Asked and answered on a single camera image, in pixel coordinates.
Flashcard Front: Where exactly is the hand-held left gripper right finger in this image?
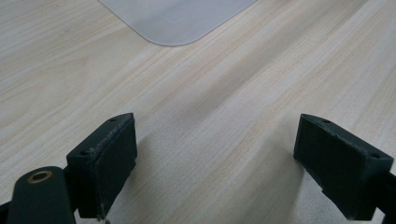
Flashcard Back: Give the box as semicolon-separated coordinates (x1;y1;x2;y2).
292;113;395;221

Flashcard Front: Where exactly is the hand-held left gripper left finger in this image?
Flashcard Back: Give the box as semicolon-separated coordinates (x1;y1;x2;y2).
65;112;138;220

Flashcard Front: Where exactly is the translucent grey plastic mat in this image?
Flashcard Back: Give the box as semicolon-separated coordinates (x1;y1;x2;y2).
97;0;259;48

